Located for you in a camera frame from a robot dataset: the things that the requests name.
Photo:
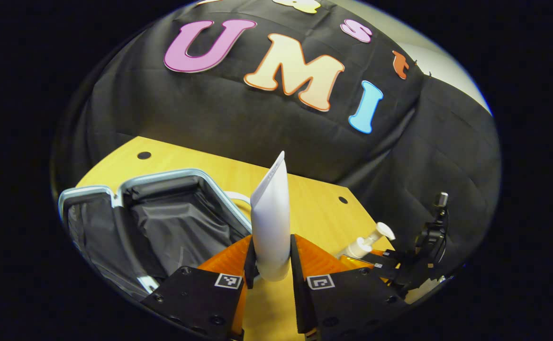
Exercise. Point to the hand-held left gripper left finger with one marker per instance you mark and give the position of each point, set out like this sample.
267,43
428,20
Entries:
251,263

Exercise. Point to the black backdrop cloth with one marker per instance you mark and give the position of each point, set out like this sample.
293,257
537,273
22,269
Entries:
210,109

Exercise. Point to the light blue suitcase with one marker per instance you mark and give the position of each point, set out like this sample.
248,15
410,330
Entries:
176,222

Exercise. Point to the white pump bottle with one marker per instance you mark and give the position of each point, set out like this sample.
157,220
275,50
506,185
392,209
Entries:
359,246

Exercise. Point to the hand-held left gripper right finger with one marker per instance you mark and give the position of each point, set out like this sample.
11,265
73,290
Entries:
296,274

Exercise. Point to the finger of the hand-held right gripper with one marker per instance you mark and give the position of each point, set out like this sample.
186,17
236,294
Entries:
385,267

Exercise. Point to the white squeeze tube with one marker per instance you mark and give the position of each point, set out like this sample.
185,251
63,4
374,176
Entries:
271,222

